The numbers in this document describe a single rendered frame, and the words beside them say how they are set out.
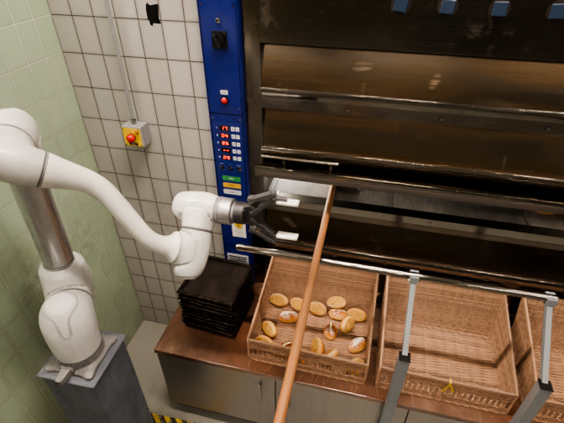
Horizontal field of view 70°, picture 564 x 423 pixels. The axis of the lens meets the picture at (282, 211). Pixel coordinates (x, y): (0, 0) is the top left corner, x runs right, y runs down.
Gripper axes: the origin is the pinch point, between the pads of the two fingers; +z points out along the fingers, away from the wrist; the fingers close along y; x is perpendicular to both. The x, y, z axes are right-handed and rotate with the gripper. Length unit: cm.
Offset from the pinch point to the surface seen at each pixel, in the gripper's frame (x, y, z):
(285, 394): 42, 29, 7
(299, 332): 20.9, 28.4, 6.4
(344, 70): -56, -32, 7
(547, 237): -54, 32, 100
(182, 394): -1, 128, -59
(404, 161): -52, 2, 35
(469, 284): -17, 32, 64
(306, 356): -5, 79, 6
